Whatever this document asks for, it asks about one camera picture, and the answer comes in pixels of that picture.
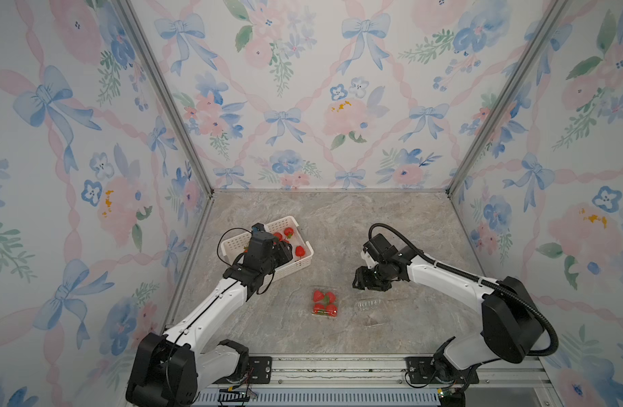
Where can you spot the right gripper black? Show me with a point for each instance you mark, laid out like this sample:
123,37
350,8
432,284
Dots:
361,280

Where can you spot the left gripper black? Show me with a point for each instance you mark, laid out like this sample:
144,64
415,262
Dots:
285,253

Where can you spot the clear plastic clamshell container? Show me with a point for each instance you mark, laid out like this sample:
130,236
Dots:
324,290

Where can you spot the strawberry front with stem down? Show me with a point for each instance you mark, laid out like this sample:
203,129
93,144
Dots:
319,309

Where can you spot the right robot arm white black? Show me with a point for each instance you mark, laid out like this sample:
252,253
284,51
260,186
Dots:
511,326

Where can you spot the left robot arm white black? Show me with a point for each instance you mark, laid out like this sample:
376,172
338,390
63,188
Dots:
170,369

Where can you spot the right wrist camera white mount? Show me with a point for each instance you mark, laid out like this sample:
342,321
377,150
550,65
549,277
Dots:
378,250

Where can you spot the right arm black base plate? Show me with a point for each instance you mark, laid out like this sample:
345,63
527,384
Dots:
423,370

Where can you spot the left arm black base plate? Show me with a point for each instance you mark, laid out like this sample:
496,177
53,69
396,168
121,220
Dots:
245,370

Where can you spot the aluminium mounting rail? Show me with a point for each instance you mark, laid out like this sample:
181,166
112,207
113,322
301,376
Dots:
377,380

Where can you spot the left aluminium corner post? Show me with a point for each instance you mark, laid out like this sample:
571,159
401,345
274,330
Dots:
139,40

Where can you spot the aluminium corner post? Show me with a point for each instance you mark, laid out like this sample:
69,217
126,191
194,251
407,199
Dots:
542,33
139,40

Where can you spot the right aluminium corner post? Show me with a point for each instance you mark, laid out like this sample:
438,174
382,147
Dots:
542,33

